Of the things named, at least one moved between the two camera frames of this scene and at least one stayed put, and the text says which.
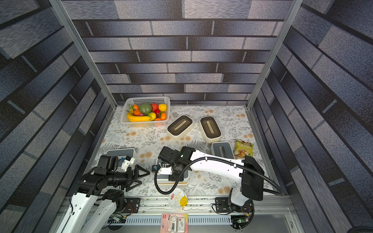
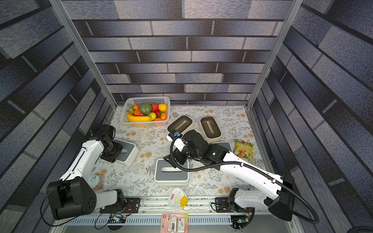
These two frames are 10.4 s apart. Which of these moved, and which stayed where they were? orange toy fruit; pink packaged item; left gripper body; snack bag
Moved: left gripper body
Stayed: orange toy fruit; snack bag; pink packaged item
